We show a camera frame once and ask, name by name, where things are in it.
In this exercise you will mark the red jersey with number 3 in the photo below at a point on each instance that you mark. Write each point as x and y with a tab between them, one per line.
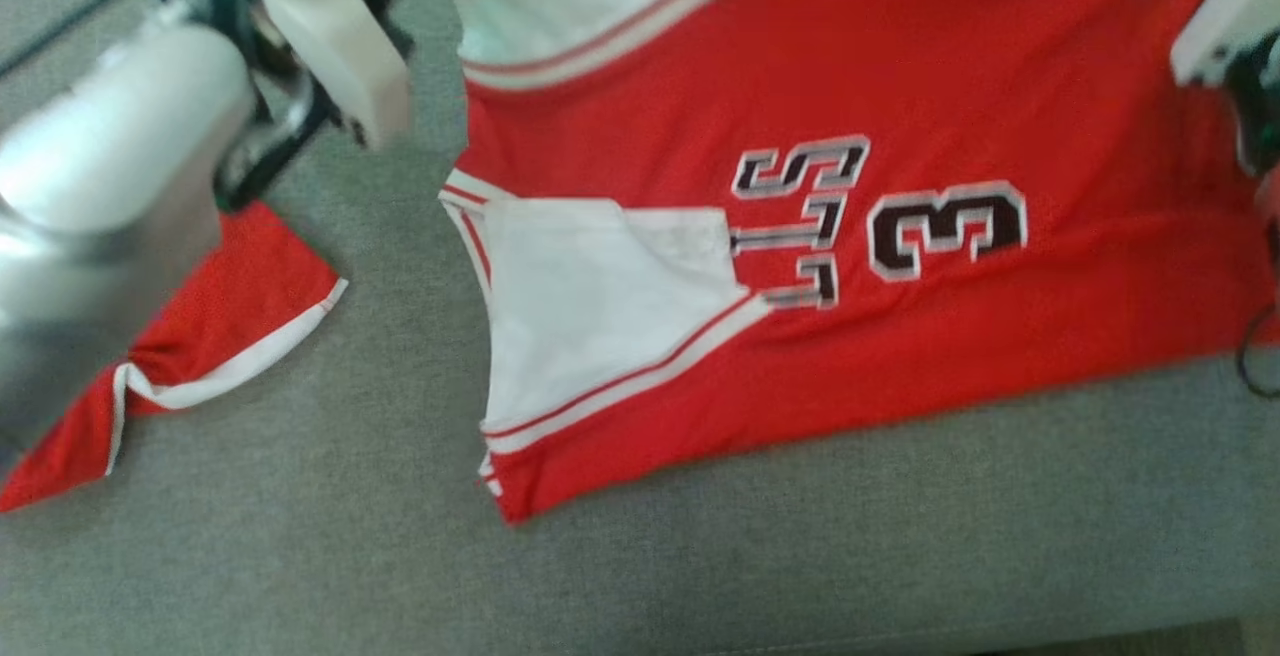
900	56

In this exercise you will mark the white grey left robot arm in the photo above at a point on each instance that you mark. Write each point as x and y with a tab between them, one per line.
120	156

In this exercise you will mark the red jersey with white trim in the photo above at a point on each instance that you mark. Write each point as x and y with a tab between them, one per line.
260	276

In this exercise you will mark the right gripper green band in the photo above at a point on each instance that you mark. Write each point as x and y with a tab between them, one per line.
1262	106

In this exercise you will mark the grey fabric sofa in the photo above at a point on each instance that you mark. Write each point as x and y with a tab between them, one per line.
350	556

